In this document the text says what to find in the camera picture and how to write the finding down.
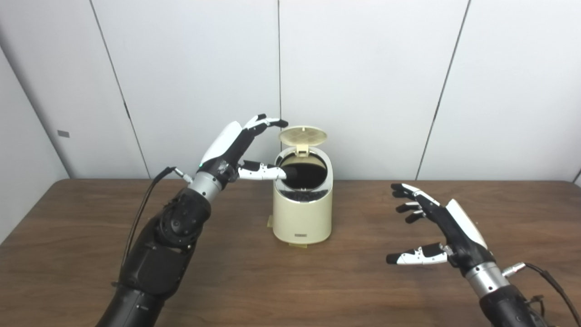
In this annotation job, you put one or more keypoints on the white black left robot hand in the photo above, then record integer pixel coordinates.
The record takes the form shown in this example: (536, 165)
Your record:
(224, 147)

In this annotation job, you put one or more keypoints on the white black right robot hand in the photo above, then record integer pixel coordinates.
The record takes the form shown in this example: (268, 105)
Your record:
(458, 231)

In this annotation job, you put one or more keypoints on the round cream bin lid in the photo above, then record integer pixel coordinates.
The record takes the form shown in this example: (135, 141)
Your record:
(302, 136)

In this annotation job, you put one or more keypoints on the cream-colored bin body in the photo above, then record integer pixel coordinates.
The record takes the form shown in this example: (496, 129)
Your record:
(302, 215)

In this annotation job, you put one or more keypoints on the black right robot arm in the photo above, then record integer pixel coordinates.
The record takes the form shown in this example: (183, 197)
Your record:
(504, 302)

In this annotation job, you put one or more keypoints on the small yellow tape piece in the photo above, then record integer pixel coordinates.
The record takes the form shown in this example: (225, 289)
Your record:
(270, 222)

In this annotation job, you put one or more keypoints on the wide yellow tape piece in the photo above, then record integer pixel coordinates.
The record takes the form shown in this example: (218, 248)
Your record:
(298, 245)

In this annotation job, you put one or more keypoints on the small grey wall label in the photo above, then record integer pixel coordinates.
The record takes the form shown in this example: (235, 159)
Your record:
(63, 134)

